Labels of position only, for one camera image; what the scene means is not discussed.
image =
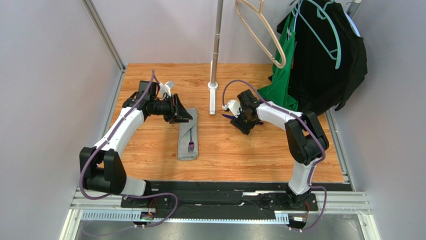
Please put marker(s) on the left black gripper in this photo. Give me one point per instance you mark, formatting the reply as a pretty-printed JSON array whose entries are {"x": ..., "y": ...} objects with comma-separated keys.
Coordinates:
[{"x": 178, "y": 113}]

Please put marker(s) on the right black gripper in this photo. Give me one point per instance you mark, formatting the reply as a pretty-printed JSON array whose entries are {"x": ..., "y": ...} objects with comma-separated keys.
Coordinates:
[{"x": 242, "y": 123}]

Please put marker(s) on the grey cloth napkin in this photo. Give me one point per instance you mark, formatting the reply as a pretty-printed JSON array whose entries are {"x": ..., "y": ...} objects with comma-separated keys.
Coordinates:
[{"x": 184, "y": 139}]

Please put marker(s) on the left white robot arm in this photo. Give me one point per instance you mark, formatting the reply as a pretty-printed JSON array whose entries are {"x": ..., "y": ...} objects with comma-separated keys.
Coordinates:
[{"x": 101, "y": 167}]

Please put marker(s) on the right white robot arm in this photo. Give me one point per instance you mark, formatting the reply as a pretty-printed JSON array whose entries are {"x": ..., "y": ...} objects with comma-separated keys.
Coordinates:
[{"x": 306, "y": 139}]

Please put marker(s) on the green shirt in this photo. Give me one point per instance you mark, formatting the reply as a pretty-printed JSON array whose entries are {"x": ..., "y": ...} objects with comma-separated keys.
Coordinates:
[{"x": 277, "y": 90}]

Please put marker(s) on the beige clothes hanger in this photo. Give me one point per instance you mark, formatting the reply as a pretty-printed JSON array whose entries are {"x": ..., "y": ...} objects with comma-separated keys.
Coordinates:
[{"x": 251, "y": 15}]

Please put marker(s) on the black shirt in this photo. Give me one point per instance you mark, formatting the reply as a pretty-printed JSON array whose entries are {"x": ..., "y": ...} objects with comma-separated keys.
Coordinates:
[{"x": 314, "y": 82}]

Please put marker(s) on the teal clothes hanger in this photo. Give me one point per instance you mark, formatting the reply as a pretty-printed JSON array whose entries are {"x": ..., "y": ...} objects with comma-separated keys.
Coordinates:
[{"x": 324, "y": 30}]

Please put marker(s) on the metal stand pole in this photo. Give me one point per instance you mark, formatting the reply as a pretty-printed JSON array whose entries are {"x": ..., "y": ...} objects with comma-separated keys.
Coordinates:
[{"x": 216, "y": 45}]

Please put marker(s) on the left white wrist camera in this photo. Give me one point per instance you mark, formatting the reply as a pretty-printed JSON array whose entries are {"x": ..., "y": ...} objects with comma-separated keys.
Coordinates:
[{"x": 165, "y": 89}]

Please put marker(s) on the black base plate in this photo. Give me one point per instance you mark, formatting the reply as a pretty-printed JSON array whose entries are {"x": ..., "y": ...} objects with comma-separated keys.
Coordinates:
[{"x": 221, "y": 200}]

